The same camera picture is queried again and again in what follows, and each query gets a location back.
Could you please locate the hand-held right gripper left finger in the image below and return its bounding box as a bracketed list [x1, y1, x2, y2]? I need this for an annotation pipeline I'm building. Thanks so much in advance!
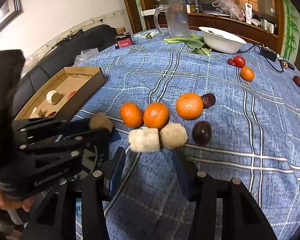
[22, 147, 127, 240]

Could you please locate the wooden framed glass partition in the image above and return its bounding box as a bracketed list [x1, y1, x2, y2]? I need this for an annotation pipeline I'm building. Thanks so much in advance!
[119, 0, 287, 53]

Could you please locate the framed wall picture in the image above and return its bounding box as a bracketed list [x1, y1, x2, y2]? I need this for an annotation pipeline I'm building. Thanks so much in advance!
[0, 0, 23, 39]

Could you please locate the person's left hand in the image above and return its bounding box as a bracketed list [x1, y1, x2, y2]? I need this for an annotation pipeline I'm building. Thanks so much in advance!
[0, 189, 35, 212]

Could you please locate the person's black jacket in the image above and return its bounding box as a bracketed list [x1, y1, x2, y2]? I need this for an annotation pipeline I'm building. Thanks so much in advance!
[0, 50, 27, 155]

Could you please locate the white bowl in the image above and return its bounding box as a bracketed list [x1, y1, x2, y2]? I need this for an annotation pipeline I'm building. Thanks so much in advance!
[198, 26, 247, 54]

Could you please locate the black jar with red label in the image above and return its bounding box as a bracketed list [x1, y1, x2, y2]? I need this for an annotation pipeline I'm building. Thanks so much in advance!
[115, 27, 133, 50]

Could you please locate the black leather sofa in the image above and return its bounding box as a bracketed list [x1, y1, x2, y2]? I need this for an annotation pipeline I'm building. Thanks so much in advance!
[11, 25, 120, 110]

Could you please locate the clear plastic pitcher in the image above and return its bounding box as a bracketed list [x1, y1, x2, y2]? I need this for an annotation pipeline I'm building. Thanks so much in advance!
[154, 0, 190, 38]

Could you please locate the white tube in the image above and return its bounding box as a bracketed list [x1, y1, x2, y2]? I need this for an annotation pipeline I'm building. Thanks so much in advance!
[244, 3, 253, 25]

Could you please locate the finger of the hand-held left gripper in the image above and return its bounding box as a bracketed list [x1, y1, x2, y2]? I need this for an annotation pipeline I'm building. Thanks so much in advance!
[12, 119, 92, 140]
[19, 128, 113, 160]

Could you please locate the wooden counter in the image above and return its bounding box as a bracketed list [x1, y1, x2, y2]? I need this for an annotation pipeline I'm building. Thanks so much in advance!
[187, 12, 280, 48]

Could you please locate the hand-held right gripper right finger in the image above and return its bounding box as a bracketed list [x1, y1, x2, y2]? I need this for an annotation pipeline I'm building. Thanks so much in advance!
[172, 148, 278, 240]

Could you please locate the dark purple passion fruit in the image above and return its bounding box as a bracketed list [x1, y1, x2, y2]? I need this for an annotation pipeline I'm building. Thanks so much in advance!
[192, 121, 212, 145]

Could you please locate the green leafy vegetable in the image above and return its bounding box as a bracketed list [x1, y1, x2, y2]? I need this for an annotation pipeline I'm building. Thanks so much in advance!
[164, 33, 213, 56]

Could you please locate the clear plastic bag with food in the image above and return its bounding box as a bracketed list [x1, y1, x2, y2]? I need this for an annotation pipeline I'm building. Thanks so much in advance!
[212, 0, 247, 20]

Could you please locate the shallow cardboard box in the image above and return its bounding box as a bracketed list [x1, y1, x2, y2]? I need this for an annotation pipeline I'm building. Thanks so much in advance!
[15, 66, 106, 122]

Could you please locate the orange mandarin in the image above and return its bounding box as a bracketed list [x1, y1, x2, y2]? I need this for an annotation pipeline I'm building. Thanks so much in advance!
[176, 92, 204, 120]
[240, 66, 255, 82]
[143, 102, 170, 129]
[120, 102, 144, 128]

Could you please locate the black power adapter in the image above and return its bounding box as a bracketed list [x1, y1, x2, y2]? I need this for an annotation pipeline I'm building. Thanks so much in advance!
[260, 46, 277, 62]

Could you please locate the wide green bamboo wall sticker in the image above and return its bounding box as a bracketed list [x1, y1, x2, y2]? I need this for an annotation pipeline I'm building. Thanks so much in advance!
[281, 0, 298, 60]

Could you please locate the small red tomato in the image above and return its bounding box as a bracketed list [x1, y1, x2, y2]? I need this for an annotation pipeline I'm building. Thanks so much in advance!
[234, 55, 246, 68]

